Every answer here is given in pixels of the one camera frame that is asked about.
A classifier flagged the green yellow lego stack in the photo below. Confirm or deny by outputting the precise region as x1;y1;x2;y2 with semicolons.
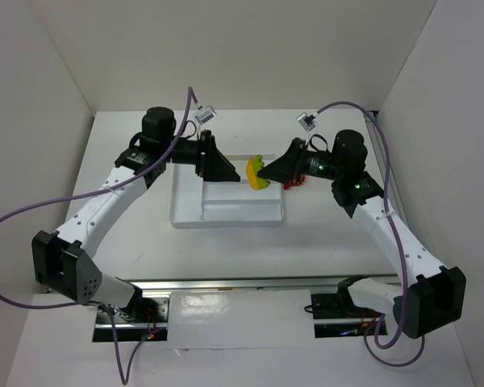
246;155;270;190

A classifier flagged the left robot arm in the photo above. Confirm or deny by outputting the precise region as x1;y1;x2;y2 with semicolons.
31;106;240;321

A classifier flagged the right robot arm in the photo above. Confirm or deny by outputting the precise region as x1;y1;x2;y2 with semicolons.
257;130;466;339

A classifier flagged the red lego piece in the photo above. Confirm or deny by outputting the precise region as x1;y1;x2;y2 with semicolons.
282;174;306;190

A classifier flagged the white divided tray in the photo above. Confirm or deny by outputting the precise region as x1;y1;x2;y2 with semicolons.
169;155;285;229

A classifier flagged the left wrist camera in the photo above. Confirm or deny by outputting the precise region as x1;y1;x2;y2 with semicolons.
194;106;217;125

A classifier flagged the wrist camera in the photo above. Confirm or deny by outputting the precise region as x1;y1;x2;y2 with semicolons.
194;106;217;125
297;112;317;133

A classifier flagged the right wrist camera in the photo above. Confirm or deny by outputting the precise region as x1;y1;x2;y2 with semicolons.
297;112;317;133

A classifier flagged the aluminium side rail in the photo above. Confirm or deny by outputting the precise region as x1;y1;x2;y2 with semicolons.
356;110;409;251

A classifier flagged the aluminium front rail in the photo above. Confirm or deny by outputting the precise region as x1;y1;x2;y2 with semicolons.
70;273;392;295

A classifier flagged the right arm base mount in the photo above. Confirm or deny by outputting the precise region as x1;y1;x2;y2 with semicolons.
303;293;380;339

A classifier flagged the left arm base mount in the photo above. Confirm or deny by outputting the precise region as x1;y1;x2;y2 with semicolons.
92;293;170;343

